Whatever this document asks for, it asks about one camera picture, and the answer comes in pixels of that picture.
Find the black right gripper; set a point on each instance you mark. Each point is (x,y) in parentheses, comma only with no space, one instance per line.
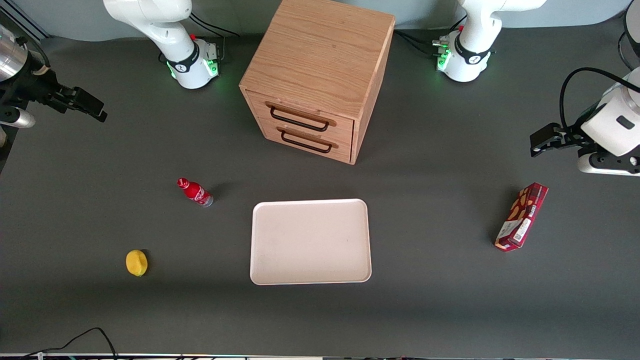
(41,86)

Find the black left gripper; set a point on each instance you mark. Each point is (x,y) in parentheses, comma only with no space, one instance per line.
(568,136)

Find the red coke bottle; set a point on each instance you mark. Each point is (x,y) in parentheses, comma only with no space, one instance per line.
(195,192)

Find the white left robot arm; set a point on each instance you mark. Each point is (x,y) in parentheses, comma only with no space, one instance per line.
(475,30)

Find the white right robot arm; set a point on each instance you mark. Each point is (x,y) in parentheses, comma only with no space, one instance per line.
(170,30)

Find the white rectangular tray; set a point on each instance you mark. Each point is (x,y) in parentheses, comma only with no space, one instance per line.
(310,242)

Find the red snack box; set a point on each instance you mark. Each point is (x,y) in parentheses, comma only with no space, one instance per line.
(522,217)

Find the yellow lemon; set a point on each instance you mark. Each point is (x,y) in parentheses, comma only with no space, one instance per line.
(136,263)

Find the wooden drawer front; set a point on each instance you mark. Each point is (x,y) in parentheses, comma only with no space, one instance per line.
(310,142)
(300,117)

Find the wooden drawer cabinet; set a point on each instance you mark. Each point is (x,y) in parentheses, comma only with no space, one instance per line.
(320,55)

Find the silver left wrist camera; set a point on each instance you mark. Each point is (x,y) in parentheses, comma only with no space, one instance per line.
(607,164)

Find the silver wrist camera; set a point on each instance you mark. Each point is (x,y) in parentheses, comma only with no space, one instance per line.
(17,119)
(607,164)

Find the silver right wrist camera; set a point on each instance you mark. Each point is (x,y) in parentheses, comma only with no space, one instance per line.
(17,119)

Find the aluminium frame rail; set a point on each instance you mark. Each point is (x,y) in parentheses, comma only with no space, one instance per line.
(22,19)

